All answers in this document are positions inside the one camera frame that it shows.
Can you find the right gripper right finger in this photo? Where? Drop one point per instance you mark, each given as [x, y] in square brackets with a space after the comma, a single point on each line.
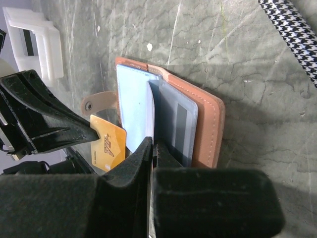
[164, 161]

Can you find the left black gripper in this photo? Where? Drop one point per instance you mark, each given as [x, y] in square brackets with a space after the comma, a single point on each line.
[34, 121]

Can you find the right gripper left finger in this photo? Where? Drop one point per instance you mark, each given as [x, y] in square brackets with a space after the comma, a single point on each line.
[134, 169]

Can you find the gold credit card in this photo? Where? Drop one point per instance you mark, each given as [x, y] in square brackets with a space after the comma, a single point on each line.
[110, 149]

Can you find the white credit card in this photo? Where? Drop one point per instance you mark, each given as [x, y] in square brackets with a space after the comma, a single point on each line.
[178, 116]

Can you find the brown leather card holder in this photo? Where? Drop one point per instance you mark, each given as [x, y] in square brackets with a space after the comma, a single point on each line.
[152, 102]

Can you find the white card tray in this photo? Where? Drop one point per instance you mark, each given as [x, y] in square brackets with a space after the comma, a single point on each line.
[35, 43]

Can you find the checkered metal pen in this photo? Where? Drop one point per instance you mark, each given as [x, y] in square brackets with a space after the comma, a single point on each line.
[296, 33]

